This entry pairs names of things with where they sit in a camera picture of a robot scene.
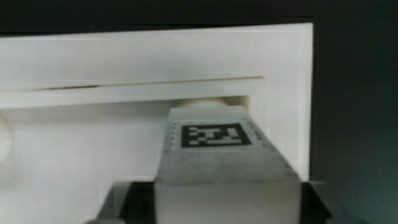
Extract white square tabletop part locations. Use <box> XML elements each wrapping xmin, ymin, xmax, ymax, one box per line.
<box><xmin>0</xmin><ymin>24</ymin><xmax>312</xmax><ymax>224</ymax></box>

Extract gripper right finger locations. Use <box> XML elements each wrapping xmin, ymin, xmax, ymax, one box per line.
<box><xmin>298</xmin><ymin>180</ymin><xmax>369</xmax><ymax>224</ymax></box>

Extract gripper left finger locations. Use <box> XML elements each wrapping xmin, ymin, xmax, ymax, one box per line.
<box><xmin>85</xmin><ymin>182</ymin><xmax>156</xmax><ymax>224</ymax></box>

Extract white leg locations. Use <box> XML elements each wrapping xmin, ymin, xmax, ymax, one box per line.
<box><xmin>154</xmin><ymin>98</ymin><xmax>300</xmax><ymax>224</ymax></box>

